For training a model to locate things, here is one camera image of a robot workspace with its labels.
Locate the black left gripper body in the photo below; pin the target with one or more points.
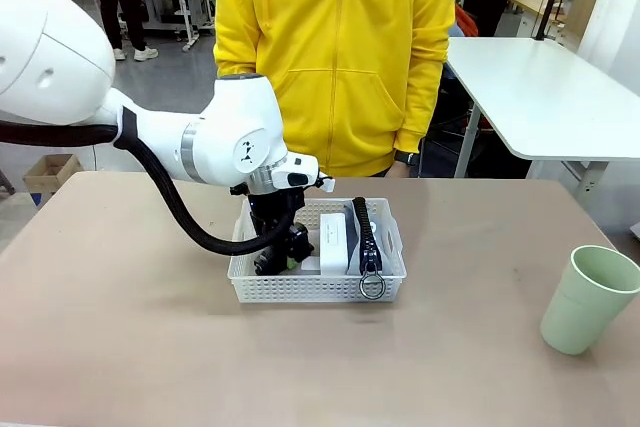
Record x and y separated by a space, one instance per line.
275 207

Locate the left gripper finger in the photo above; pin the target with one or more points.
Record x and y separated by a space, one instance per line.
293 262
265 263

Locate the small white box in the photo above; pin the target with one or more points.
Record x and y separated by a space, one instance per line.
334 247

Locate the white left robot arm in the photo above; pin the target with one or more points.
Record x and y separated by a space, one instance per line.
225 132

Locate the white perforated plastic basket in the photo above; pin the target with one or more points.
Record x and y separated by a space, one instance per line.
310 289

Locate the person's left hand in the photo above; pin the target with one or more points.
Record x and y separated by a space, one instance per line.
397 170

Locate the grey pencil case black zipper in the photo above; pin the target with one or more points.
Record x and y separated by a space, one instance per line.
367 237

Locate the grey smartwatch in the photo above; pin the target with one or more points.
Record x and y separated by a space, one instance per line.
406 157

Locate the person in yellow hoodie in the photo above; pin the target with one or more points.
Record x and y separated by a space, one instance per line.
340 72

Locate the open cardboard box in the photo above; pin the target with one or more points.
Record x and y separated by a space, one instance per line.
50 172

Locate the orange garment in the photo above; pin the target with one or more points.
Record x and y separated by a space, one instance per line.
466 22

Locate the pale green plastic cup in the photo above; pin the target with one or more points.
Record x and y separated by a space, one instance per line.
575 317

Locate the large white table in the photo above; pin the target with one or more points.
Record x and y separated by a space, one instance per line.
540 92

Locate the wooden background desk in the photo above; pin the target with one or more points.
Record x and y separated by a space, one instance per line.
532 3

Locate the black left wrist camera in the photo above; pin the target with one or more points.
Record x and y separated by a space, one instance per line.
301 242

